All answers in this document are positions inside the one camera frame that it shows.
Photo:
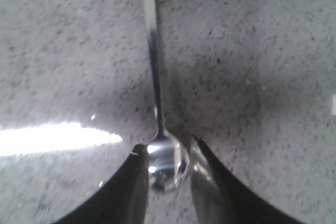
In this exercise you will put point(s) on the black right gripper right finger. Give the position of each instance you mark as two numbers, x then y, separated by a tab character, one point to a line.
220	197

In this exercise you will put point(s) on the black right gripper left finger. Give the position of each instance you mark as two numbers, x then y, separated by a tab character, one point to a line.
122	199

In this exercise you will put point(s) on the steel spoon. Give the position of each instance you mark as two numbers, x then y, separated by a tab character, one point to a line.
169	159

